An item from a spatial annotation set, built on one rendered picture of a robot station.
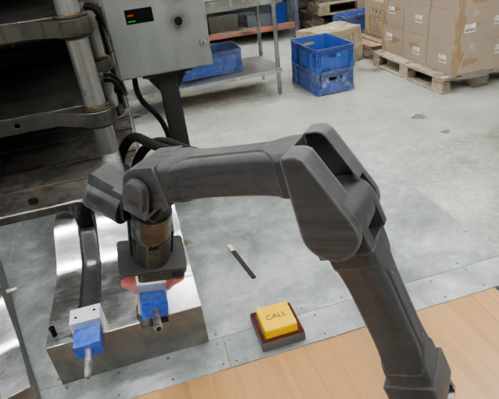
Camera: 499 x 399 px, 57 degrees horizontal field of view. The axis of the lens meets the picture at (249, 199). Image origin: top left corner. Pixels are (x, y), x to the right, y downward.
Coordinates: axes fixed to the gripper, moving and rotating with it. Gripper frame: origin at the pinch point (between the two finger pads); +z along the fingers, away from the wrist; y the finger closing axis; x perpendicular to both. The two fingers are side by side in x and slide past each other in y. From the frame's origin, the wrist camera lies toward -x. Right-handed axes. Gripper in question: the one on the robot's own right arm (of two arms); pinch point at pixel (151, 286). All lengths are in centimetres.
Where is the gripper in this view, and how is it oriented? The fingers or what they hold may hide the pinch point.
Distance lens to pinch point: 80.7
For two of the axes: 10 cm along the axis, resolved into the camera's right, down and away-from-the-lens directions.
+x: 2.4, 7.2, -6.5
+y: -9.6, 0.8, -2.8
